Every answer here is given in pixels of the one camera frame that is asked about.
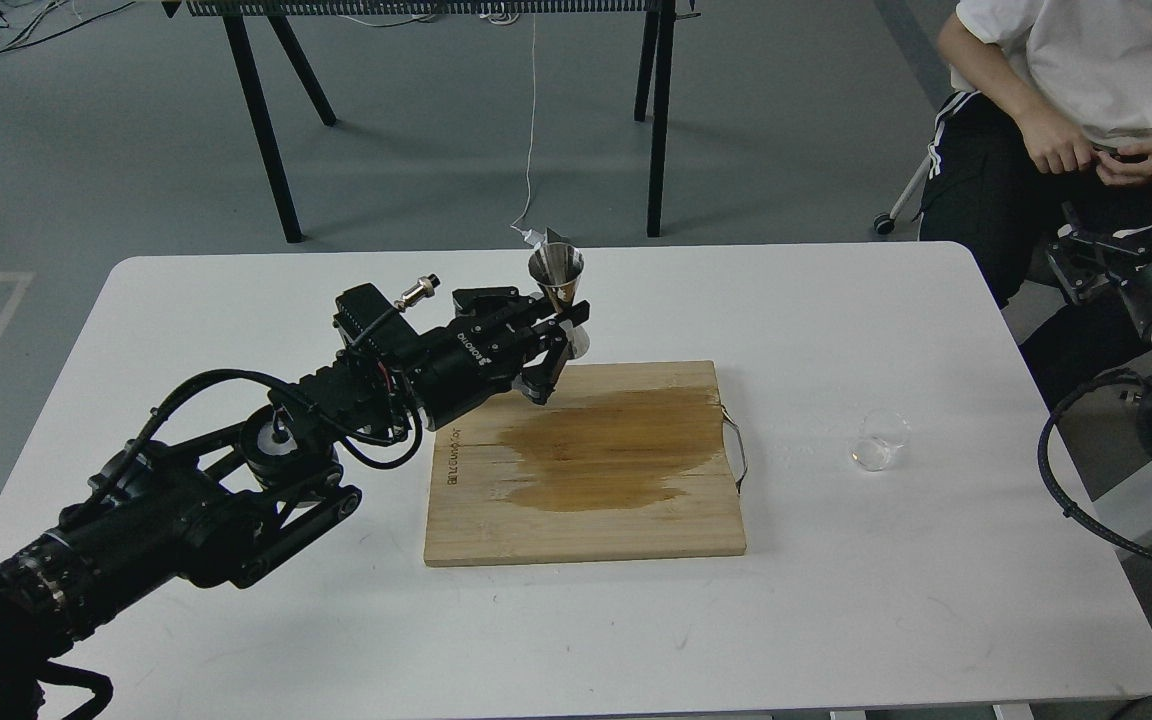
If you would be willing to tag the small clear glass cup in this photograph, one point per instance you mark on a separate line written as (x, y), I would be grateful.
(882, 436)

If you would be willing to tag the white office chair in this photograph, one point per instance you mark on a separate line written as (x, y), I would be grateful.
(905, 207)

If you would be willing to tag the steel double jigger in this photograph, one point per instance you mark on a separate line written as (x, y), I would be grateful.
(557, 268)

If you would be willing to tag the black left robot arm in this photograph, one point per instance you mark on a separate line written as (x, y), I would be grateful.
(236, 472)

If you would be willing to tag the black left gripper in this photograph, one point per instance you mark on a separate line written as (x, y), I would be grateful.
(455, 368)

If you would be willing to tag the wooden cutting board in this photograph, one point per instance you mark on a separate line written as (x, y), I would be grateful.
(626, 461)

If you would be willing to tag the seated person white shirt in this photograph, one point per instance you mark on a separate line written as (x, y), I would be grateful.
(1051, 104)

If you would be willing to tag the black metal frame table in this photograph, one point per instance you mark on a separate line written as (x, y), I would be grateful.
(401, 67)

